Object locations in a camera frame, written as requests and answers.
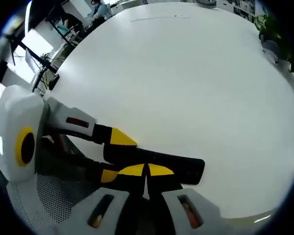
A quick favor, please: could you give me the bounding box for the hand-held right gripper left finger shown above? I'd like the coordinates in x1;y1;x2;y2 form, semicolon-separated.
52;163;145;235

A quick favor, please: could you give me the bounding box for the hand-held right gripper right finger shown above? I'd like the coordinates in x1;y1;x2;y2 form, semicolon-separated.
147;163;227;232

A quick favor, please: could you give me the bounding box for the black remote control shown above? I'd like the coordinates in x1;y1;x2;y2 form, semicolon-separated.
103;145;206;187

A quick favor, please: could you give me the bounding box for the small black device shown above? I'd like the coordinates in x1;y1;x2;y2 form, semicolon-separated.
48;74;61;91

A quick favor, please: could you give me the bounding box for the grey mesh chair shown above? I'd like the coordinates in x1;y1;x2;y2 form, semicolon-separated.
6;171;102;232

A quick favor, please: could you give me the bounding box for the black tripod stand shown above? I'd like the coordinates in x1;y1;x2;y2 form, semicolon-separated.
2;24;61;93

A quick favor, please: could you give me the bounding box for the green potted plant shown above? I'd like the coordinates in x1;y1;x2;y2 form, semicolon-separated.
255;13;294;75

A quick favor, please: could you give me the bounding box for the white table cable cover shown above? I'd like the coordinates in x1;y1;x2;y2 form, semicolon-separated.
129;14;192;23

